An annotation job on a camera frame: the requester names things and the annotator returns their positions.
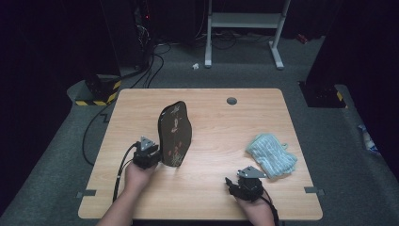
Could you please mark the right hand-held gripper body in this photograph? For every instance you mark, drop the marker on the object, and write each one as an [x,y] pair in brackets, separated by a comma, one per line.
[249,186]

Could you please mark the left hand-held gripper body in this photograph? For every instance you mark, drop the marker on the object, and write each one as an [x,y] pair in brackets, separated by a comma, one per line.
[146,157]

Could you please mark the blue striped towel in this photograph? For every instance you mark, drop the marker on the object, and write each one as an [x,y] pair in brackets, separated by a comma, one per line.
[271,155]

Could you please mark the person's left hand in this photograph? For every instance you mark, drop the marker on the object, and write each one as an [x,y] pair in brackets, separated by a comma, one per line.
[139,179]

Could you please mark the person's right hand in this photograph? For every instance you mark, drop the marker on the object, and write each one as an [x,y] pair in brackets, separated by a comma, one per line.
[257,212]

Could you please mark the grey tape strip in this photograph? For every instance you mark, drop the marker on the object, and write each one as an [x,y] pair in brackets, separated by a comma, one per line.
[313,190]
[84,194]

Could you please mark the black base with striped tape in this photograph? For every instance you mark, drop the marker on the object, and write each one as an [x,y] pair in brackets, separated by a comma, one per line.
[98,92]
[321,95]

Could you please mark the white crumpled paper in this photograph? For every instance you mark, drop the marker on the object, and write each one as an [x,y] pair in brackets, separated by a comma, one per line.
[195,66]

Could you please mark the dark equipment rack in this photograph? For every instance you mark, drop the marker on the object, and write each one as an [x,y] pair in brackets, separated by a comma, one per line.
[141,34]

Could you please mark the blue white packet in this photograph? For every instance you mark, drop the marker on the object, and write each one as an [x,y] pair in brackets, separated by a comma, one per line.
[368,139]

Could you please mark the small red object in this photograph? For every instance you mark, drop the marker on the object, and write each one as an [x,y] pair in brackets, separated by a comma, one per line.
[302,38]

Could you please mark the white metal stand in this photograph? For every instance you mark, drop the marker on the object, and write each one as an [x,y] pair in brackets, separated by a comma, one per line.
[244,20]

